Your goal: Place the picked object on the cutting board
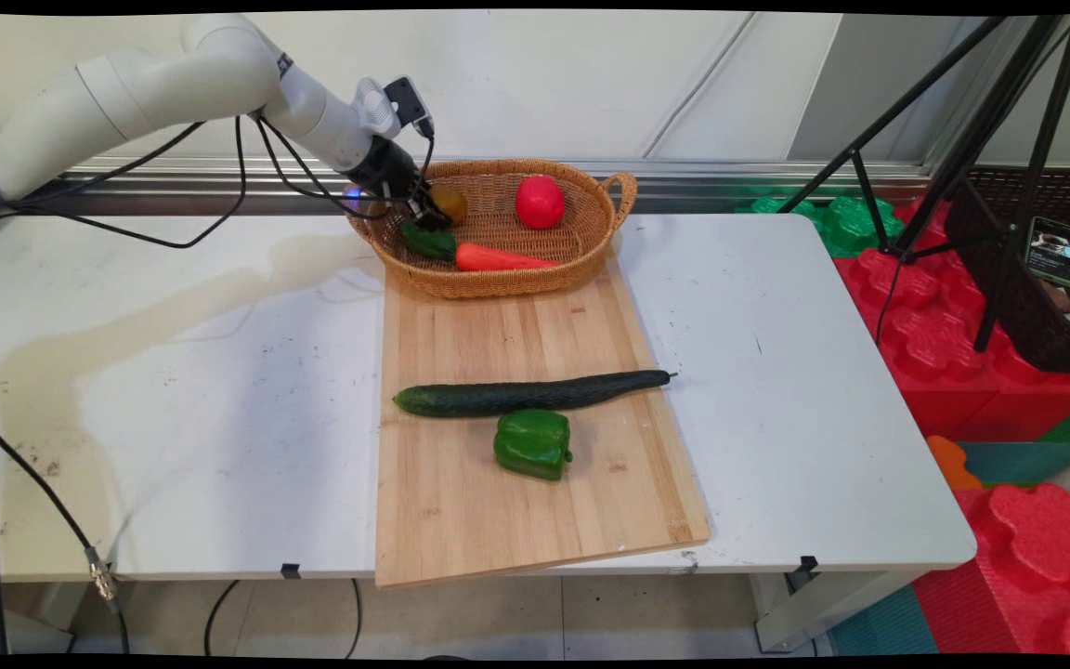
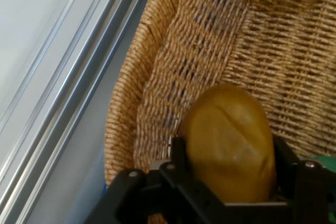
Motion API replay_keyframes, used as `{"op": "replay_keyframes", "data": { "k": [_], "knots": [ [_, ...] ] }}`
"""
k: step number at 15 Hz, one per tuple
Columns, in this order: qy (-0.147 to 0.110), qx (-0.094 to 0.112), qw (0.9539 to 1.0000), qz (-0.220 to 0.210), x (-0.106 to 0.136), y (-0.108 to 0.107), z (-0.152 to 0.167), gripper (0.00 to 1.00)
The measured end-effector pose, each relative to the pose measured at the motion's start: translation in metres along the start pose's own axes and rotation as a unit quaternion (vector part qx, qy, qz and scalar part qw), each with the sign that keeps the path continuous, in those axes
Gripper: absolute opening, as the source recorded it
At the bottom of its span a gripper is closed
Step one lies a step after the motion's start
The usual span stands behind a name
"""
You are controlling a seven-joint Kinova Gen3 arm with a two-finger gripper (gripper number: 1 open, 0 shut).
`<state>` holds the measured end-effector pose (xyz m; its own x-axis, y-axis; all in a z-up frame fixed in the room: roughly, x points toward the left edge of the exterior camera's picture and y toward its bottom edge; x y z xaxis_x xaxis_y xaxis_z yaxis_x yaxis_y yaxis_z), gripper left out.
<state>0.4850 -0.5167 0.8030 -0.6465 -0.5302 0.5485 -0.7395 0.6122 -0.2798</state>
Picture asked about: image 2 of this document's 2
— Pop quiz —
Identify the woven wicker basket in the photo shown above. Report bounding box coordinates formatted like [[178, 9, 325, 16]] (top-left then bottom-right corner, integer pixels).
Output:
[[103, 0, 336, 224]]

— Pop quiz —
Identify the brown toy potato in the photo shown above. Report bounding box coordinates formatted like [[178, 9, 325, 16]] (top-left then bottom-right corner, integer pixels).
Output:
[[180, 83, 278, 204]]

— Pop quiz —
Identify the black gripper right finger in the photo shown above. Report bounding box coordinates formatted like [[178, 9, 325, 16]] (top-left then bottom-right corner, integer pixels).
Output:
[[274, 138, 330, 224]]

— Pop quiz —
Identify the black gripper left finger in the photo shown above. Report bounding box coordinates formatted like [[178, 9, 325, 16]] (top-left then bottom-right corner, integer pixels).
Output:
[[86, 136, 224, 224]]

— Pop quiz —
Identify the aluminium rail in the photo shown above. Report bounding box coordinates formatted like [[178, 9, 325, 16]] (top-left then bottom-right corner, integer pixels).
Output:
[[0, 0, 158, 224]]

